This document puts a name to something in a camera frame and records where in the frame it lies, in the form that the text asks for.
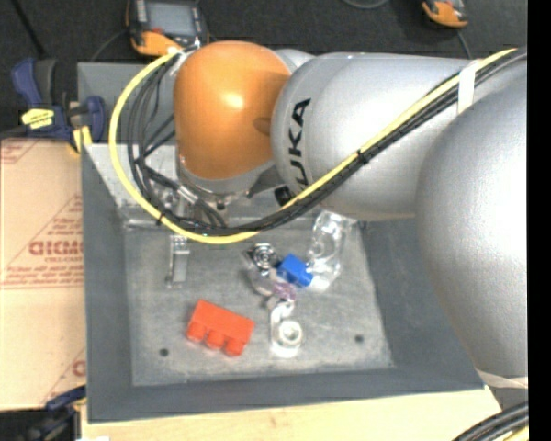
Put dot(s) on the red toy brick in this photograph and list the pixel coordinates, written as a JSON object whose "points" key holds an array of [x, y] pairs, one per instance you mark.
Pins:
{"points": [[218, 326]]}

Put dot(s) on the small blue block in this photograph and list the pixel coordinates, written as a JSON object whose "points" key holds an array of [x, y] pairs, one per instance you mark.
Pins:
{"points": [[294, 269]]}

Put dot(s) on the round shiny metal part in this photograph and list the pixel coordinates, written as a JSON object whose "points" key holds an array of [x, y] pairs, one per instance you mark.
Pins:
{"points": [[262, 254]]}

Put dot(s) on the clear purple plastic piece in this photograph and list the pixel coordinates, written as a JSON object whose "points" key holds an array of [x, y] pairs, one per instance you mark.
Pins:
{"points": [[277, 287]]}

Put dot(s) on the clear white plastic fitting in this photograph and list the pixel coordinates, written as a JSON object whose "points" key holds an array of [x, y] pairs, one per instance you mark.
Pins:
{"points": [[287, 333]]}

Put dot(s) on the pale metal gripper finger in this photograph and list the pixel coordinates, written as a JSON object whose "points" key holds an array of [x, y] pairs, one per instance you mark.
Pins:
{"points": [[181, 260], [170, 269]]}

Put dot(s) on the brown cardboard board red print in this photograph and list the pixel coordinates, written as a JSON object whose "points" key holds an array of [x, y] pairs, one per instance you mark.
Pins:
{"points": [[37, 320]]}

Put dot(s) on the grey metal bin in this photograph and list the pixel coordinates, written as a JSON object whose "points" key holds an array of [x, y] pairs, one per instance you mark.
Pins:
{"points": [[165, 329]]}

